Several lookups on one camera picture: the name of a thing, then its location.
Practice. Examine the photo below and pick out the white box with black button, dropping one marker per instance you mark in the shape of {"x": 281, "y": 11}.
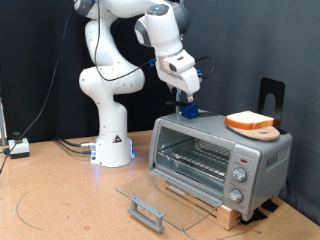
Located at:
{"x": 20, "y": 148}

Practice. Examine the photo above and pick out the silver oven knob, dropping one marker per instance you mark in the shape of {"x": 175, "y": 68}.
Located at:
{"x": 240, "y": 174}
{"x": 235, "y": 195}

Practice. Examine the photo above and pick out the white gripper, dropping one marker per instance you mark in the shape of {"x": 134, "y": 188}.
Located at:
{"x": 186, "y": 81}

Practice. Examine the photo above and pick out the vertical metal pole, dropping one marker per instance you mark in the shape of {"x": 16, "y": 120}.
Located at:
{"x": 178, "y": 96}

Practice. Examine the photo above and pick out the metal frame post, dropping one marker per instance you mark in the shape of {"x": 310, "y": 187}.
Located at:
{"x": 2, "y": 123}

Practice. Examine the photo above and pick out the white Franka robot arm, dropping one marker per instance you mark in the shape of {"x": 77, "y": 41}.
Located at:
{"x": 110, "y": 126}

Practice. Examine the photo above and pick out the slatted wooden block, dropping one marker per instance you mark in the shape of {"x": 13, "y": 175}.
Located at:
{"x": 231, "y": 218}

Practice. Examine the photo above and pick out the black backdrop curtain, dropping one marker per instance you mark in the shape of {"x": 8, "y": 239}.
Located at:
{"x": 26, "y": 66}

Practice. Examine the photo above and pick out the small wooden cutting board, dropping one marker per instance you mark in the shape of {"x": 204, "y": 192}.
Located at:
{"x": 263, "y": 135}

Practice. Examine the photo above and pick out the metal oven rack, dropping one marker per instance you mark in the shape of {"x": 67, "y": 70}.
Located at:
{"x": 200, "y": 160}

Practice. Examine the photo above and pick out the black metal bookend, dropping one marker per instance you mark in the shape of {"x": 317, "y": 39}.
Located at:
{"x": 280, "y": 100}

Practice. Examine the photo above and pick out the black foam pad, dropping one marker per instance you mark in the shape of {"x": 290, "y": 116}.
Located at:
{"x": 270, "y": 205}
{"x": 253, "y": 216}

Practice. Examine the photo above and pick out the white bread slice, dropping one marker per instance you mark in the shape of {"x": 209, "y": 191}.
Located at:
{"x": 250, "y": 118}

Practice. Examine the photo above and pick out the grey backdrop curtain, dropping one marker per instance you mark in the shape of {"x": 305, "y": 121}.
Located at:
{"x": 240, "y": 50}

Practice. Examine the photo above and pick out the silver toaster oven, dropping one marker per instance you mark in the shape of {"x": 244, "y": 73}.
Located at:
{"x": 276, "y": 160}

